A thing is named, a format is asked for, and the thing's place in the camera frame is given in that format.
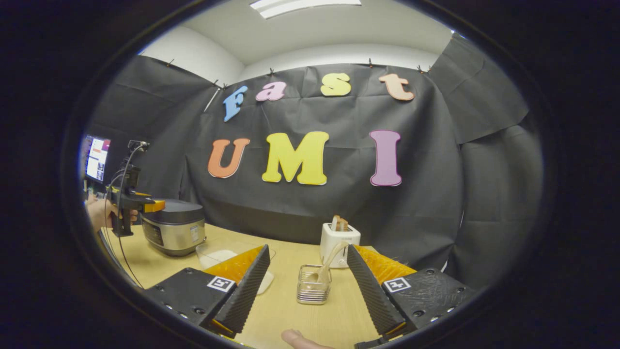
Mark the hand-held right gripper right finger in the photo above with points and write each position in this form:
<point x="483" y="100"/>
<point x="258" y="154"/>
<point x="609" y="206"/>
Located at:
<point x="370" y="291"/>

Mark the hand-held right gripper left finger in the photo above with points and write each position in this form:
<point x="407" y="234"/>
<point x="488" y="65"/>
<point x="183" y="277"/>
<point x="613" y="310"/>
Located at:
<point x="247" y="291"/>

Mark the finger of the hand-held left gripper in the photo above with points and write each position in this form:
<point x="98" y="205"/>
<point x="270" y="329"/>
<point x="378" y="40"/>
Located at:
<point x="150" y="204"/>

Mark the silver black rice cooker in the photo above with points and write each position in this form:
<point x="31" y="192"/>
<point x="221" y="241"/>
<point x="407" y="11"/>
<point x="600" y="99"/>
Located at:
<point x="174" y="228"/>

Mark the wooden spoon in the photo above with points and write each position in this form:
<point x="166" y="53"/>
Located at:
<point x="332" y="257"/>

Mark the clear chopstick holder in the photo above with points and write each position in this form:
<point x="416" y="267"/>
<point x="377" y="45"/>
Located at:
<point x="312" y="291"/>

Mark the computer monitor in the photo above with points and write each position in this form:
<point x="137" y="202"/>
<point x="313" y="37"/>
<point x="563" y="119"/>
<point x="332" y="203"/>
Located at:
<point x="98" y="159"/>

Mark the clear plastic container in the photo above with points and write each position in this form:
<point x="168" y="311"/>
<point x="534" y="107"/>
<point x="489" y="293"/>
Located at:
<point x="208" y="248"/>

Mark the white toaster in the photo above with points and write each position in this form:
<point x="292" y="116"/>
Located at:
<point x="334" y="237"/>

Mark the toasted bread slice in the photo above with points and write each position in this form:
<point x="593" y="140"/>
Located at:
<point x="340" y="224"/>

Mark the black backdrop cloth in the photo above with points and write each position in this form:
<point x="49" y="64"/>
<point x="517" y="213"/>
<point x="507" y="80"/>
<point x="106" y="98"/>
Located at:
<point x="426" y="184"/>

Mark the ceiling light panel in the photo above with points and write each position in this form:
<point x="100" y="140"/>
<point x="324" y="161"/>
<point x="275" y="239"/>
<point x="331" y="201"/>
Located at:
<point x="305" y="6"/>

